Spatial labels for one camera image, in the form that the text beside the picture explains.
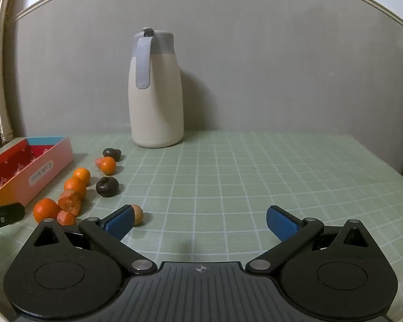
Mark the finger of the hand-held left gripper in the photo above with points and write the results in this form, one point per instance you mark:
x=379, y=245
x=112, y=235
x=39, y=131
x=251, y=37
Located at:
x=10, y=213

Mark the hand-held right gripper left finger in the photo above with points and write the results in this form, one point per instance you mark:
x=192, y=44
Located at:
x=121, y=224

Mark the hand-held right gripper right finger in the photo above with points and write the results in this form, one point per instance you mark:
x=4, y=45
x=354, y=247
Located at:
x=282, y=224

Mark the small orange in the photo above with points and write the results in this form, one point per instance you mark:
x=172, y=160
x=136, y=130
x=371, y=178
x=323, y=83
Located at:
x=46, y=210
x=75, y=187
x=107, y=166
x=82, y=175

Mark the pink and red cardboard box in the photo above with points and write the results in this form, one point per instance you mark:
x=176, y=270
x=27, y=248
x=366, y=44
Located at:
x=40, y=174

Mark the small tan round fruit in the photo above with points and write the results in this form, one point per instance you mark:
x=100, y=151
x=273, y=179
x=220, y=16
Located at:
x=138, y=214

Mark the dark purple fruit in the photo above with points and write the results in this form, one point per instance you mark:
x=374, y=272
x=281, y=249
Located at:
x=112, y=154
x=107, y=186

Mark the cut orange fruit piece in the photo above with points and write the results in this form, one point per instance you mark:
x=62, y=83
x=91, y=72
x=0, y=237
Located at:
x=70, y=202

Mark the red-orange fruit piece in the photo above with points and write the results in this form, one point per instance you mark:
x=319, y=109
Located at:
x=65, y=218

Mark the green checked tablecloth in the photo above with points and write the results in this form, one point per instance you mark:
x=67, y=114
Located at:
x=221, y=174

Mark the white thermos jug grey lid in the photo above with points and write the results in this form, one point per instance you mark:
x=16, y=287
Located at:
x=156, y=107

